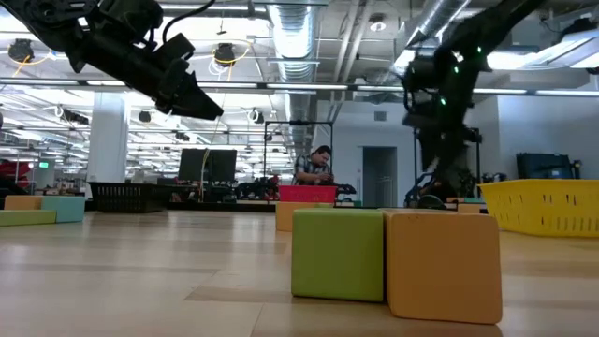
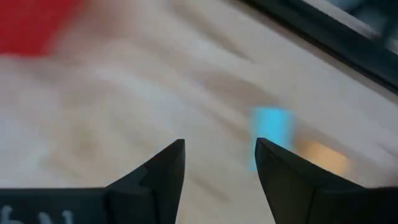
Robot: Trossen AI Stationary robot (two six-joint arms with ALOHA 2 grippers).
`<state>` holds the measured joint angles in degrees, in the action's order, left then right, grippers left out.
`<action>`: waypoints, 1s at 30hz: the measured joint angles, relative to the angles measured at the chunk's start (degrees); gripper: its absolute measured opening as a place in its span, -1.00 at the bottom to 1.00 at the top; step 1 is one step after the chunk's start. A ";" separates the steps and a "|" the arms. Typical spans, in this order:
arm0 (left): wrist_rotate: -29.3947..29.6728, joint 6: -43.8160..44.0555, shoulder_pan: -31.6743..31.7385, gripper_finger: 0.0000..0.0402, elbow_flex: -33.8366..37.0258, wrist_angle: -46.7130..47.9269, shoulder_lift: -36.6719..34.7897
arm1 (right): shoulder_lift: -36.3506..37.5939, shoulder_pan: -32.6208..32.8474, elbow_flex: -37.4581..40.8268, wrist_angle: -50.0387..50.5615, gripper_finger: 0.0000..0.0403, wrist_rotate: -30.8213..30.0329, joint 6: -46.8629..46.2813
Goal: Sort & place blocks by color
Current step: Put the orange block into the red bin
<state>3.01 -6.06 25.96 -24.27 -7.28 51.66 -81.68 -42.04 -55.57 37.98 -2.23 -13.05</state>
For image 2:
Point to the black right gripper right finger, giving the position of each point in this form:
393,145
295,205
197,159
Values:
295,186

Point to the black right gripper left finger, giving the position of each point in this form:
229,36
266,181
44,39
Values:
155,186

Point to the orange foam block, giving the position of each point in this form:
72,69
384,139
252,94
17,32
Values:
323,157

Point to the blue foam block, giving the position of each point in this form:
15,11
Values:
272,124

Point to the red plastic basket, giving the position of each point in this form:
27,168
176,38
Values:
31,25

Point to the black table frame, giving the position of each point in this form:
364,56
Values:
342,40

